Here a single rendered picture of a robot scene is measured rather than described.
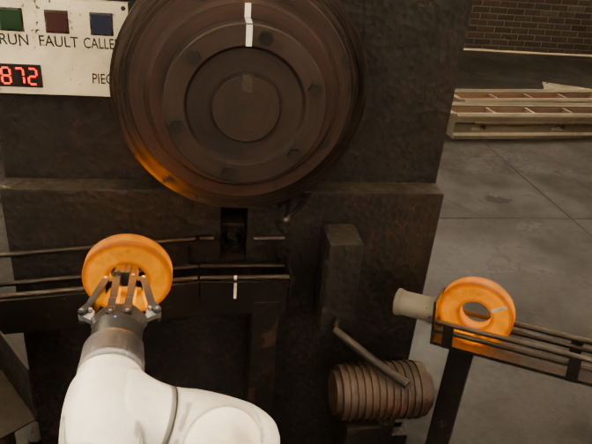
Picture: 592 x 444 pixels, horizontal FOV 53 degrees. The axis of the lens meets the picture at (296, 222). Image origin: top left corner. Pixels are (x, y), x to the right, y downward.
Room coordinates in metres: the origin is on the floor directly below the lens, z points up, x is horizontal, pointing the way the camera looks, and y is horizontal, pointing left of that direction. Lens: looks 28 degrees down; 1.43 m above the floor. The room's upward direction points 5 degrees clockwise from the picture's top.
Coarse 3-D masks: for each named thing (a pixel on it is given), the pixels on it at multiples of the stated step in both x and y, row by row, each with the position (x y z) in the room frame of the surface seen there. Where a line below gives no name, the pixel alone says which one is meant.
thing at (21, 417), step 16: (0, 336) 0.82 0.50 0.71; (0, 352) 0.84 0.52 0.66; (16, 352) 0.77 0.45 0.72; (0, 368) 0.85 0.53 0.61; (16, 368) 0.78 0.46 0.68; (0, 384) 0.81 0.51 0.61; (16, 384) 0.79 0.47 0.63; (32, 384) 0.74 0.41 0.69; (0, 400) 0.77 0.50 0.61; (16, 400) 0.78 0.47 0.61; (32, 400) 0.74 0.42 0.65; (0, 416) 0.74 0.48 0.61; (16, 416) 0.74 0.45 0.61; (32, 416) 0.74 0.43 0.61; (0, 432) 0.71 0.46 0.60
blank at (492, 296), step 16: (448, 288) 1.06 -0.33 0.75; (464, 288) 1.04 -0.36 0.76; (480, 288) 1.03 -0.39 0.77; (496, 288) 1.03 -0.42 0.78; (448, 304) 1.05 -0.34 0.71; (496, 304) 1.01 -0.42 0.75; (512, 304) 1.02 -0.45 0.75; (448, 320) 1.05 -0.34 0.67; (464, 320) 1.04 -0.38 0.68; (496, 320) 1.01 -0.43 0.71; (512, 320) 1.00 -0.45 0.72; (480, 336) 1.02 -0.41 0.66
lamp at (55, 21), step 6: (48, 12) 1.13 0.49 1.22; (54, 12) 1.13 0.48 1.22; (60, 12) 1.14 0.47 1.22; (48, 18) 1.13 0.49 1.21; (54, 18) 1.13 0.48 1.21; (60, 18) 1.14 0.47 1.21; (48, 24) 1.13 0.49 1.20; (54, 24) 1.13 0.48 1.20; (60, 24) 1.14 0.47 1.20; (66, 24) 1.14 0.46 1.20; (48, 30) 1.13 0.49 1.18; (54, 30) 1.13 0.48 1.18; (60, 30) 1.14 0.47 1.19; (66, 30) 1.14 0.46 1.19
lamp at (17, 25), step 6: (0, 12) 1.12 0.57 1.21; (6, 12) 1.12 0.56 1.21; (12, 12) 1.12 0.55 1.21; (18, 12) 1.12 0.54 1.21; (0, 18) 1.12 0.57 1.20; (6, 18) 1.12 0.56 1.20; (12, 18) 1.12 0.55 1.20; (18, 18) 1.12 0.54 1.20; (6, 24) 1.12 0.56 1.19; (12, 24) 1.12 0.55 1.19; (18, 24) 1.12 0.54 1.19
